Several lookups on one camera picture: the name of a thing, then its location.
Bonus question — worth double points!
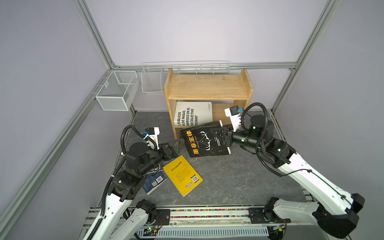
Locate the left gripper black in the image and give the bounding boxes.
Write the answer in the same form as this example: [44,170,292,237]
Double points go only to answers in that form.
[139,138,184,176]

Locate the black book antler cover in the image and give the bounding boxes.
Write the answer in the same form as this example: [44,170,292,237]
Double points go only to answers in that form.
[180,121,231,158]

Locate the white book black lettering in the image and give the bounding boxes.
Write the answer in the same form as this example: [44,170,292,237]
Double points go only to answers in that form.
[174,102,213,127]

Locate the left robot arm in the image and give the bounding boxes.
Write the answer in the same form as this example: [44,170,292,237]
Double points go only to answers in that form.
[84,125,185,240]

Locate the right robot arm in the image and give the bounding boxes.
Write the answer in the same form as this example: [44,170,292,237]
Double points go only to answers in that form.
[209,103,365,240]

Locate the yellow book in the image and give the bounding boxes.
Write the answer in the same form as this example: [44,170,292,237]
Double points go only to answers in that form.
[163,156,203,197]

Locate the wooden two-tier bookshelf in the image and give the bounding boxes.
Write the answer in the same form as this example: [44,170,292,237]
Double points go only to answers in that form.
[164,69,254,139]

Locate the dark blue book lower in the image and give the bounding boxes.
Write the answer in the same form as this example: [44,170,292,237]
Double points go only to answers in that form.
[142,170,168,195]

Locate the white mesh box basket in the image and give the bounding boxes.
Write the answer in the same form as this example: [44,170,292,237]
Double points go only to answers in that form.
[96,71,139,112]

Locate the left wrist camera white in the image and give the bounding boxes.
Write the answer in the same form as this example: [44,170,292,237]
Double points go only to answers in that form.
[143,127,160,150]

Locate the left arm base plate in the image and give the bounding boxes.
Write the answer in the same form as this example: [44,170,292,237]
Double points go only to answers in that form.
[146,209,171,226]

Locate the white wire rack basket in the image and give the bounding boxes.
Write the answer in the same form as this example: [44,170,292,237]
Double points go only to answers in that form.
[141,61,231,94]

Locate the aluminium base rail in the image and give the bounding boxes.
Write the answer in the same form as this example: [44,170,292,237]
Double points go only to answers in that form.
[82,204,337,230]

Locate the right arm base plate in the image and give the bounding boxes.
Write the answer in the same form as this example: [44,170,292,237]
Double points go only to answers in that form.
[248,207,291,224]

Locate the white slotted cable duct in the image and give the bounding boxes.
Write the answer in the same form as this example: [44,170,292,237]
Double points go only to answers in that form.
[137,226,270,240]

